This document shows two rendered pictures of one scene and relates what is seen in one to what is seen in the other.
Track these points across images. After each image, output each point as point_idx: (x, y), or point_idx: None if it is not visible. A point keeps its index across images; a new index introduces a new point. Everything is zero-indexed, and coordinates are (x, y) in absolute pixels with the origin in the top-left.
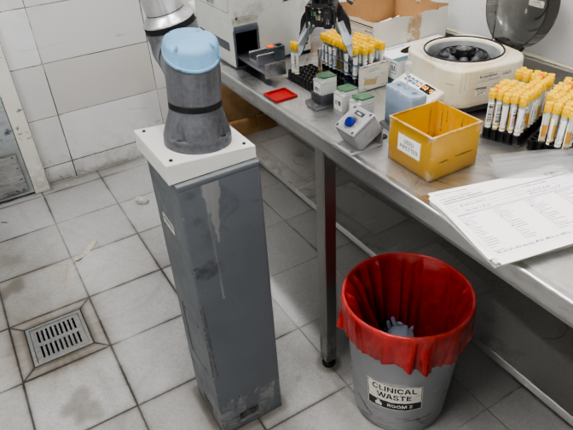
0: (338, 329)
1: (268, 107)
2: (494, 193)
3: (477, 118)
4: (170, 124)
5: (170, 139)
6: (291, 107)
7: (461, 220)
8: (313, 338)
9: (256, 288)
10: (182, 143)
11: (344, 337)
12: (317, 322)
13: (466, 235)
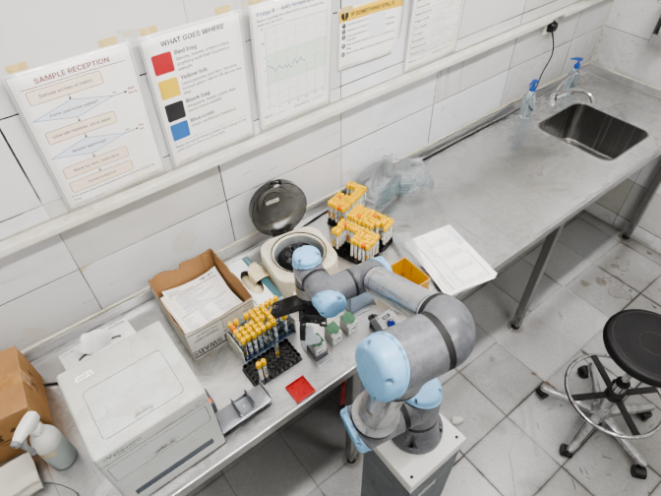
0: (318, 453)
1: (311, 402)
2: (439, 269)
3: (341, 268)
4: (435, 433)
5: (440, 438)
6: (325, 378)
7: (467, 283)
8: (328, 472)
9: None
10: (443, 427)
11: (326, 448)
12: (310, 470)
13: (478, 283)
